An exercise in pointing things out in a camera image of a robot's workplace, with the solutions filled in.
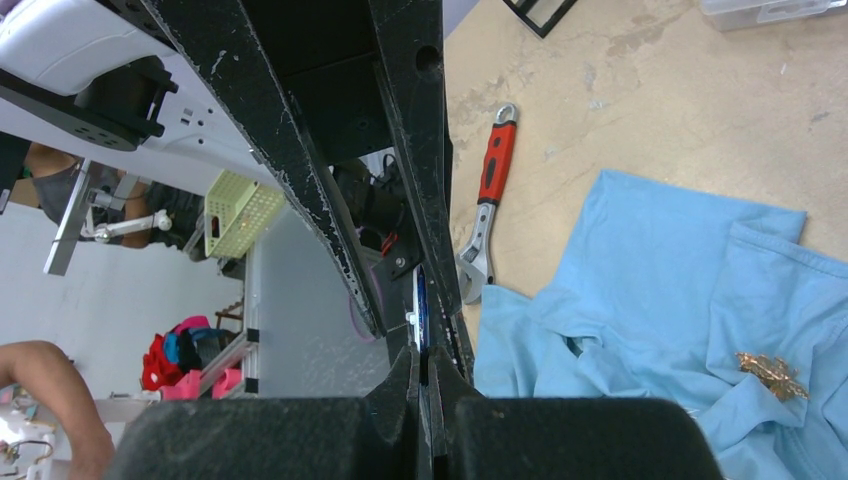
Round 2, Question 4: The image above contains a clear plastic parts box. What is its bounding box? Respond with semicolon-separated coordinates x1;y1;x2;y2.
699;0;847;31

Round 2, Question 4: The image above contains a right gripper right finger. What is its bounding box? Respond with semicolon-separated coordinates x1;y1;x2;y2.
427;347;722;479

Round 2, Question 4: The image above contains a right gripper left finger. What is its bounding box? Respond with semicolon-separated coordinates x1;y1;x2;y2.
105;347;419;479

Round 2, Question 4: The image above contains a round blue white badge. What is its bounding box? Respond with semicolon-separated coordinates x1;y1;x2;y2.
406;265;429;353

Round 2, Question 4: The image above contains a light blue printed t-shirt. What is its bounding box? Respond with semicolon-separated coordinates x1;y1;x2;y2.
474;170;847;479

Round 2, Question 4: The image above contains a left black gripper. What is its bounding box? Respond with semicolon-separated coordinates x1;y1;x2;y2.
144;0;461;338

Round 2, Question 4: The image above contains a person forearm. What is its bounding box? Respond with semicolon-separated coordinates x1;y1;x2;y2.
1;340;115;479

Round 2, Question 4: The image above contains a pale green plastic basket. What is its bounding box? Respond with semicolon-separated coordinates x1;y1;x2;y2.
203;171;286;259

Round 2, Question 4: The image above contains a red handled adjustable wrench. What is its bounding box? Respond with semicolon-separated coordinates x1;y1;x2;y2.
455;103;519;305

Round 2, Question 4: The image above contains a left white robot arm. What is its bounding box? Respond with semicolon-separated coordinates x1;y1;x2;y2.
1;1;460;336

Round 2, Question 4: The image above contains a black frame stand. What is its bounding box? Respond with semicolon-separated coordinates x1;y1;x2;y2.
503;0;576;39

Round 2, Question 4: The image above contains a red pink fabric pile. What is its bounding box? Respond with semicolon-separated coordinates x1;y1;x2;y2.
140;315;237;400

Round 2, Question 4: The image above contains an aluminium rail frame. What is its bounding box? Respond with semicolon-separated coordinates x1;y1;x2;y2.
42;158;280;402

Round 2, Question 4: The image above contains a blue gold leaf brooch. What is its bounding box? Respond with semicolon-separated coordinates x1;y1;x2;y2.
735;352;810;402

